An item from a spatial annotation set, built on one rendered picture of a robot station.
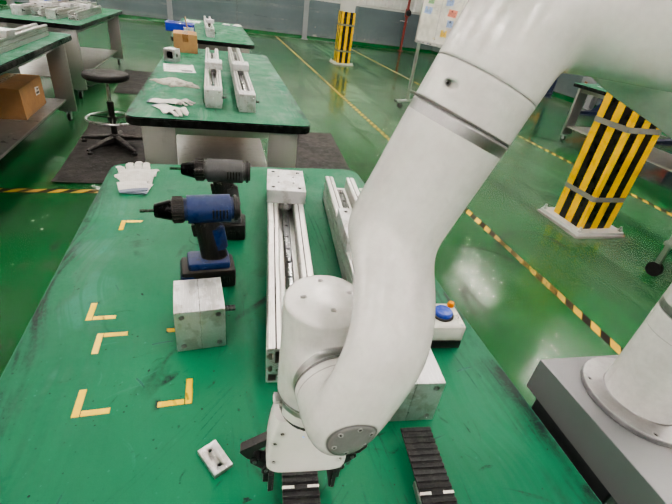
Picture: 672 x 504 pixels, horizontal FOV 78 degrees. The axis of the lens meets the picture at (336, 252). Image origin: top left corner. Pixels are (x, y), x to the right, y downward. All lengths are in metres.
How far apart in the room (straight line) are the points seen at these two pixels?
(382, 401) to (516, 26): 0.29
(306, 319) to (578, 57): 0.30
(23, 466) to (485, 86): 0.74
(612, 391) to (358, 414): 0.61
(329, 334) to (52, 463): 0.50
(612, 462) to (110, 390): 0.82
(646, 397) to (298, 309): 0.64
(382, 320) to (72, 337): 0.71
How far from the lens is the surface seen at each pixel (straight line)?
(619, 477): 0.84
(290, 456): 0.56
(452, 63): 0.35
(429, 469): 0.71
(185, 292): 0.84
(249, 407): 0.76
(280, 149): 2.41
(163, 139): 2.40
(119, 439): 0.76
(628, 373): 0.87
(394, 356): 0.34
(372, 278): 0.34
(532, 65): 0.35
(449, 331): 0.90
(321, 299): 0.41
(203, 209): 0.90
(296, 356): 0.41
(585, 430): 0.86
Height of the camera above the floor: 1.39
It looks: 32 degrees down
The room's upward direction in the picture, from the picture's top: 8 degrees clockwise
